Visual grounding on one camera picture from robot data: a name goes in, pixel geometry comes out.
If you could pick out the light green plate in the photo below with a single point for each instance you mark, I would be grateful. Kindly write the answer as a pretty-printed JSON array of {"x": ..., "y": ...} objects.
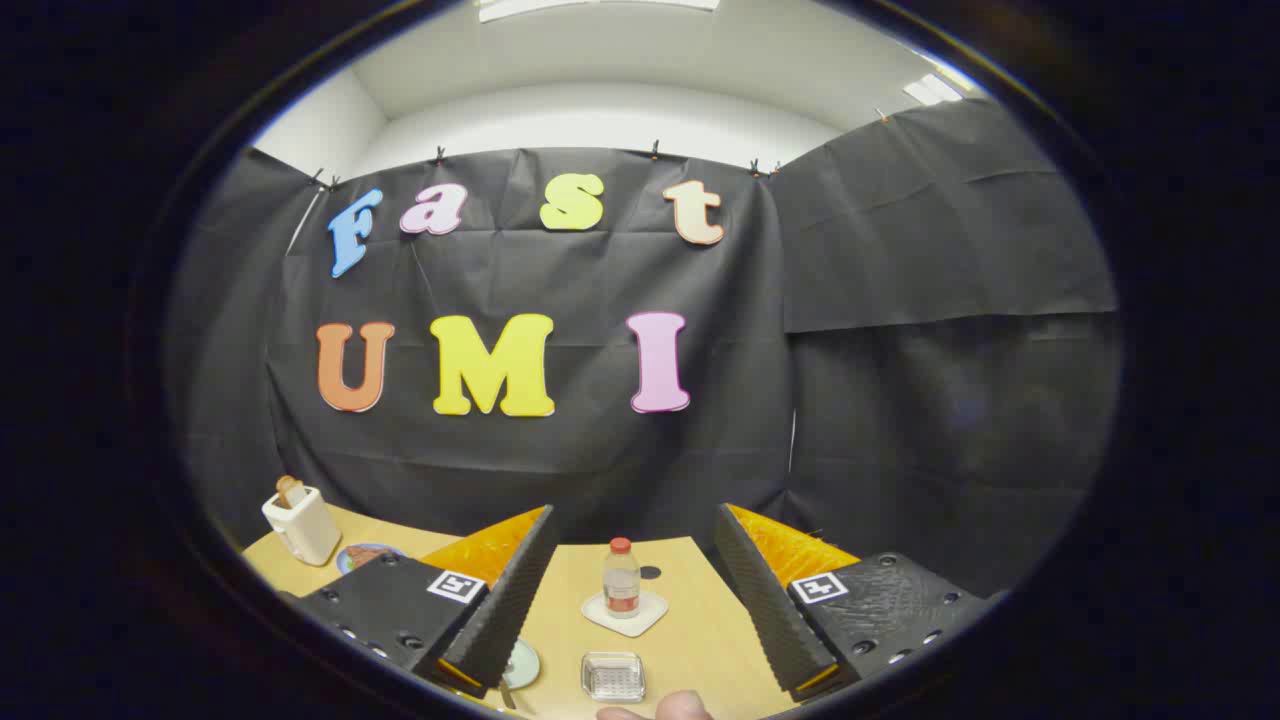
[{"x": 526, "y": 665}]

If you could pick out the white toaster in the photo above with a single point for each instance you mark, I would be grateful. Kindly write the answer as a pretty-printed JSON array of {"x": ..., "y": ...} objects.
[{"x": 305, "y": 530}]

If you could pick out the brown bread slice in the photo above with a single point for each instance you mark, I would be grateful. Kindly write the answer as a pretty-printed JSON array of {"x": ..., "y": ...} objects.
[{"x": 289, "y": 488}]

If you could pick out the long ceiling light panel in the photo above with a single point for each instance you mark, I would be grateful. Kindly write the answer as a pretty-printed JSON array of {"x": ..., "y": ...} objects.
[{"x": 600, "y": 6}]

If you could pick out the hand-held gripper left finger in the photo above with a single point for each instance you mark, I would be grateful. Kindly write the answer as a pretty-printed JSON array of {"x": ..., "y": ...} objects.
[{"x": 510, "y": 600}]

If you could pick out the white square coaster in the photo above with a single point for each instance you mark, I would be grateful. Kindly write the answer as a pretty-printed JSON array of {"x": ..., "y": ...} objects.
[{"x": 650, "y": 612}]

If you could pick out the clear bottle red cap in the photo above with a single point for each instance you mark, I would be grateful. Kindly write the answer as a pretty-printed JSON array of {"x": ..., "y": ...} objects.
[{"x": 621, "y": 585}]

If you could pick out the small ceiling light panel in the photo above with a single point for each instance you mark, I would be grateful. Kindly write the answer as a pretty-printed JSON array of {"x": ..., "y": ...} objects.
[{"x": 932, "y": 89}]

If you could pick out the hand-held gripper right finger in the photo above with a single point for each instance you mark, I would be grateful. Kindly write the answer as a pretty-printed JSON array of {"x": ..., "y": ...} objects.
[{"x": 765, "y": 600}]

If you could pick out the blue plate with food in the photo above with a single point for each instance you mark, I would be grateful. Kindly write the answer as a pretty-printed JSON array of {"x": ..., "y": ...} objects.
[{"x": 362, "y": 556}]

